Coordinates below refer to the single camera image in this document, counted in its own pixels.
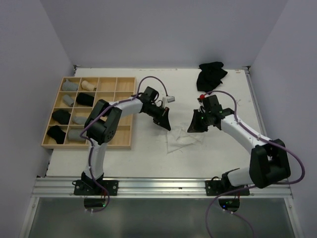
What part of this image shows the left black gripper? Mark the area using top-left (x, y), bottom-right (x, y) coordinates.
top-left (145, 104), bottom-right (171, 130)

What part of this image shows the white underwear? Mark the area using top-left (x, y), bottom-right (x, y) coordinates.
top-left (166, 126), bottom-right (205, 154)

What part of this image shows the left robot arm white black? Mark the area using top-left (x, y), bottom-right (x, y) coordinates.
top-left (72, 87), bottom-right (171, 196)

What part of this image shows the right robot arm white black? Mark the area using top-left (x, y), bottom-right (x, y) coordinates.
top-left (187, 95), bottom-right (291, 195)

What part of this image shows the black rolled underwear second row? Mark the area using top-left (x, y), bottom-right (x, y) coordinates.
top-left (76, 93), bottom-right (94, 107)

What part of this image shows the beige rolled underwear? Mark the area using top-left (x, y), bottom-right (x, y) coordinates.
top-left (81, 80), bottom-right (96, 91)

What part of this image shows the grey rolled underwear second row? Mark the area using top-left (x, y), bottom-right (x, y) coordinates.
top-left (62, 94), bottom-right (74, 107)

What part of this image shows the black rolled underwear third row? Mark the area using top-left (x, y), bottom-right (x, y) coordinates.
top-left (52, 109), bottom-right (71, 125)

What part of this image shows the grey rolled underwear top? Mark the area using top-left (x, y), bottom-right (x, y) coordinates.
top-left (61, 79), bottom-right (79, 92)

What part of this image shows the black rolled underwear bottom row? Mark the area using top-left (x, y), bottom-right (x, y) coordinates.
top-left (47, 125), bottom-right (66, 144)

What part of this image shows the wooden compartment tray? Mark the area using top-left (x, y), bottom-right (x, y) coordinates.
top-left (42, 76), bottom-right (136, 149)

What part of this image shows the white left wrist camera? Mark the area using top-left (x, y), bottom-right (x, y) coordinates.
top-left (162, 96), bottom-right (175, 107)

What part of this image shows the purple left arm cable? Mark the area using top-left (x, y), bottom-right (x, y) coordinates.
top-left (79, 75), bottom-right (171, 213)

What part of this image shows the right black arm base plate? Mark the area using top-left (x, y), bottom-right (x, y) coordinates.
top-left (205, 177), bottom-right (250, 196)

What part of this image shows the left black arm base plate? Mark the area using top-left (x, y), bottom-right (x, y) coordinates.
top-left (72, 179), bottom-right (118, 196)

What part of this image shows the aluminium mounting rail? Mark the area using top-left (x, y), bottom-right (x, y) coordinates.
top-left (31, 177), bottom-right (292, 198)

